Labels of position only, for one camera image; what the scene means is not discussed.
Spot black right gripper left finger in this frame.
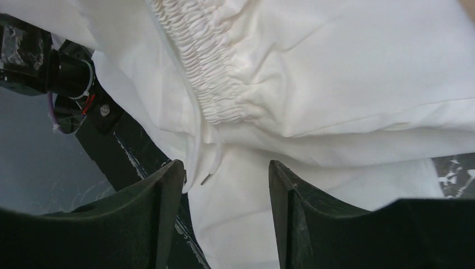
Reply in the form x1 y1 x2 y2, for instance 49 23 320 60
1 160 185 268

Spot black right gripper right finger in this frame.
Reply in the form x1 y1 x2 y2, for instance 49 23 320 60
269 160 474 268

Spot white shorts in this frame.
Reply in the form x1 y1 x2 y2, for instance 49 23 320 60
1 0 474 268

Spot beige shorts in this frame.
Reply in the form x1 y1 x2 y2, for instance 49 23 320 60
458 0 475 22

